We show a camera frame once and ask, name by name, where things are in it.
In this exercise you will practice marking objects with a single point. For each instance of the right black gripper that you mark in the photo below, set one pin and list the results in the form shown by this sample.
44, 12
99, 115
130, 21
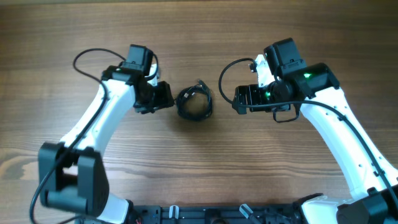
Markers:
237, 99

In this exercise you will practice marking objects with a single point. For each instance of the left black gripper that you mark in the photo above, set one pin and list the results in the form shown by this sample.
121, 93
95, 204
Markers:
168, 95

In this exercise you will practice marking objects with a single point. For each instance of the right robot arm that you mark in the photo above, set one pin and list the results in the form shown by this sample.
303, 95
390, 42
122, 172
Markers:
286, 82

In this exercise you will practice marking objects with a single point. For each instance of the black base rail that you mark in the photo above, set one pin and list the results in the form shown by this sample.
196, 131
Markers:
269, 214

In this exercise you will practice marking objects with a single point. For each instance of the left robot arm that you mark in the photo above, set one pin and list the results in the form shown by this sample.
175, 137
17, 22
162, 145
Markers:
72, 177

